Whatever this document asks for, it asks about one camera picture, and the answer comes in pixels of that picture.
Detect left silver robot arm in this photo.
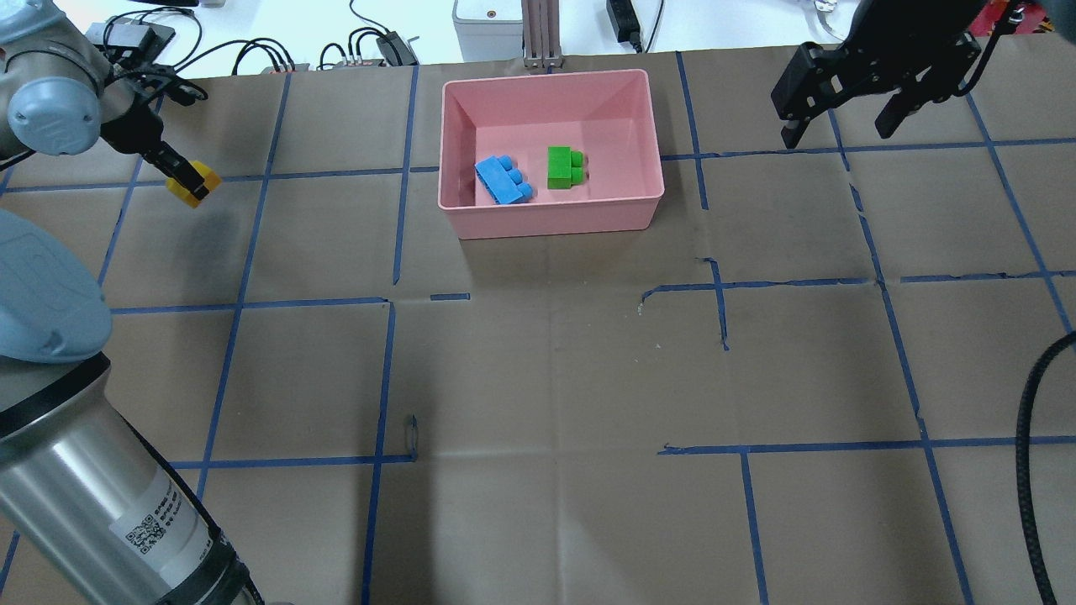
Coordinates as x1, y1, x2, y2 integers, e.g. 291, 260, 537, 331
1, 1, 261, 604

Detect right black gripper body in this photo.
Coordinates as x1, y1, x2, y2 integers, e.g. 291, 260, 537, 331
770, 32, 983, 123

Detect white grey box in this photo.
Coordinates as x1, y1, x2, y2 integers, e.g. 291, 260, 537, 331
452, 1, 524, 62

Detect black power adapter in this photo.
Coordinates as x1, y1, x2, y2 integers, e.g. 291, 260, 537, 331
604, 0, 642, 51

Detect black braided cable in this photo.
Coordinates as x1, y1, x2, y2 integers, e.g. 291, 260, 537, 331
1015, 332, 1076, 605

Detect blue toy block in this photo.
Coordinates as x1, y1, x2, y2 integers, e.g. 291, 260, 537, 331
475, 155, 535, 205

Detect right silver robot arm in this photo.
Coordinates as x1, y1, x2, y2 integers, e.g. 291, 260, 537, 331
770, 1, 1030, 150

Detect green toy block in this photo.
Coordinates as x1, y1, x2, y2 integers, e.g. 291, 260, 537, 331
546, 145, 587, 189

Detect yellow toy block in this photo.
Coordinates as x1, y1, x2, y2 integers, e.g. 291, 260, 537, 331
165, 161, 223, 209

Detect pink plastic box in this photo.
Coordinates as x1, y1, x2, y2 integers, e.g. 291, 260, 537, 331
438, 69, 665, 240

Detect aluminium profile post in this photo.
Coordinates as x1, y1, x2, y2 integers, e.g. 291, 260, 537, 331
521, 0, 562, 70

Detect black connector with cables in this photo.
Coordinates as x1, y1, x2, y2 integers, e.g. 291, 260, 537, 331
377, 31, 419, 66

